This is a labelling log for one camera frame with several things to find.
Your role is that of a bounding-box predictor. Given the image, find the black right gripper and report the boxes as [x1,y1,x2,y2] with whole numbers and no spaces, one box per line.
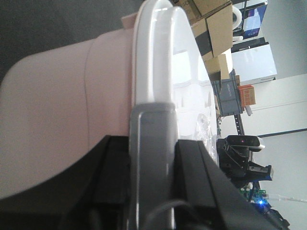
[174,138,285,230]

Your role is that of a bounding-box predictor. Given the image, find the orange cardboard box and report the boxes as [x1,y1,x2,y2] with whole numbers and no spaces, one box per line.
[238,84,256,107]

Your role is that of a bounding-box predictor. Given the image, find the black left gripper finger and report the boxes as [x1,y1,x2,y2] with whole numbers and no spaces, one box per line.
[0,136,130,230]

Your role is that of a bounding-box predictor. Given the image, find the stacked cardboard boxes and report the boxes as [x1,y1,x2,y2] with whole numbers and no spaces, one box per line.
[171,0,233,81]

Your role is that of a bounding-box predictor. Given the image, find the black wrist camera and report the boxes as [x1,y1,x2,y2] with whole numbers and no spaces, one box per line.
[226,135,265,152]

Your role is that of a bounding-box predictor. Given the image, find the white bin lid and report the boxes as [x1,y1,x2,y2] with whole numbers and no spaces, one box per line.
[132,0,218,162]

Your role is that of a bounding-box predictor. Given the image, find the grey plastic crate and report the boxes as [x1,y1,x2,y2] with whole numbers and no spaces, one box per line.
[211,70,243,117]

